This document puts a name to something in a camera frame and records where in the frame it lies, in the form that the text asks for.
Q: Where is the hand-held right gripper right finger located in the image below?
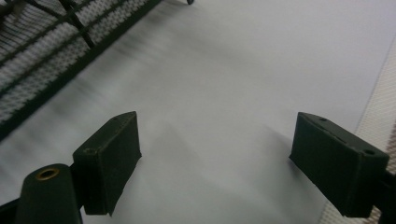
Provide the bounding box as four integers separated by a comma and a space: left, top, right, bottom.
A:
289, 111, 390, 218

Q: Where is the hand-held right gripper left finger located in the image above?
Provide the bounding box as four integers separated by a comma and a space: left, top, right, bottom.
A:
72, 110, 143, 217

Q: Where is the beige woven cloth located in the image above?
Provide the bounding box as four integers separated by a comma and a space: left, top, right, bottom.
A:
317, 36, 396, 224

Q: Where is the white woven mat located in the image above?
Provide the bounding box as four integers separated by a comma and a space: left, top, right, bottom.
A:
0, 0, 150, 124

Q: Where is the black wire rack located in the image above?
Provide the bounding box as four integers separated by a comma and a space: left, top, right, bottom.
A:
0, 0, 164, 143

